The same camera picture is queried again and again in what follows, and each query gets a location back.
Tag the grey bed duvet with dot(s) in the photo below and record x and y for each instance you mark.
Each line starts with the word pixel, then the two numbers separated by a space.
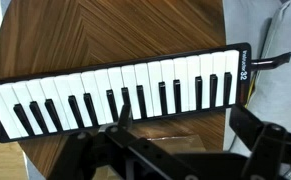
pixel 278 83

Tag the round wooden side table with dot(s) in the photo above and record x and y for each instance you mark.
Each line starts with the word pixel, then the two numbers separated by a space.
pixel 111 33

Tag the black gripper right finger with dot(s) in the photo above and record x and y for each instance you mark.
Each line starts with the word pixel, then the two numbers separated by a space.
pixel 268 146

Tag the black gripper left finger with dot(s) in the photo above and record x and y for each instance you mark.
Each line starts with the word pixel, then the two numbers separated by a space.
pixel 95 146

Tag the black white melodica keyboard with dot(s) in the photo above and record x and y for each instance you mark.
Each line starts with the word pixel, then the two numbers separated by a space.
pixel 151 76

